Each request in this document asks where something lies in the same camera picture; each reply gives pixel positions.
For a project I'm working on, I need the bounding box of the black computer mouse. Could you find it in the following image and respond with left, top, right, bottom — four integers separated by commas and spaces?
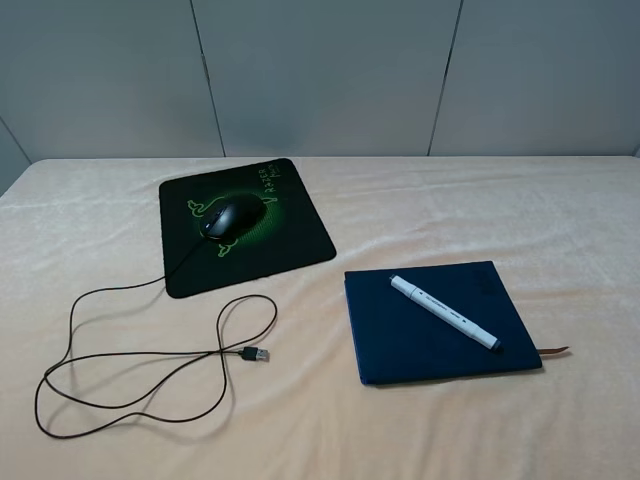
199, 193, 266, 242

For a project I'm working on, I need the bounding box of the white marker pen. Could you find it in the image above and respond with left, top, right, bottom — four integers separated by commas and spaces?
390, 275, 502, 352

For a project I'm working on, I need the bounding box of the dark blue notebook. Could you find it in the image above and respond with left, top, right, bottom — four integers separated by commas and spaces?
344, 261, 543, 386

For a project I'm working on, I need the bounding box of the black green Razer mousepad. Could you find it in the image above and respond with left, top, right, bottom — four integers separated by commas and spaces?
159, 158, 336, 299

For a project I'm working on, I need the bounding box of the beige table cloth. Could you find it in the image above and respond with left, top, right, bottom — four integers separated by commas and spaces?
1, 157, 639, 479

